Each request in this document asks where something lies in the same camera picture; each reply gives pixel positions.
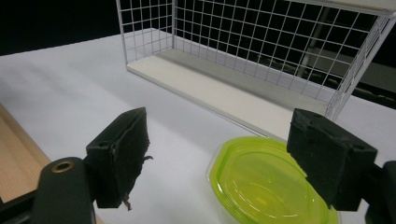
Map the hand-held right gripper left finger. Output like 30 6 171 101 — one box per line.
85 106 154 212

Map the wooden board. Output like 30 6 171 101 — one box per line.
0 103 51 203

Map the white wire mesh shelf rack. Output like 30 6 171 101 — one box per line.
115 0 396 140

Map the green lidded plastic container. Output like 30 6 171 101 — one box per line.
205 135 340 224

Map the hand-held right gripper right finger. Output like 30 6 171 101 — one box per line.
286 107 378 212

